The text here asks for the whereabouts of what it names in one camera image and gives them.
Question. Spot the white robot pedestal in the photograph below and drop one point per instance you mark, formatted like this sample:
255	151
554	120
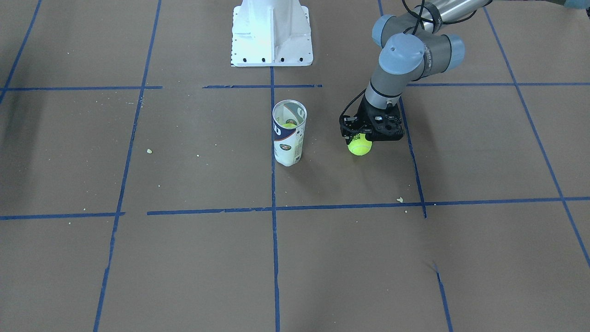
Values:
271	33

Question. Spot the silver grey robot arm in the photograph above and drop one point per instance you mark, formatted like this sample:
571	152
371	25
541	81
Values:
540	50

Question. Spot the yellow tennis ball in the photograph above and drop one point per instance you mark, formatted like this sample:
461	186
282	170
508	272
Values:
359	145

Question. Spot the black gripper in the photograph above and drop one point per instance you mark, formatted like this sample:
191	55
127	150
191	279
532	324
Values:
351	127

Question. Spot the clear tennis ball can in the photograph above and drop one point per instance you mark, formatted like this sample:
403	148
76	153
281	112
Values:
288	144

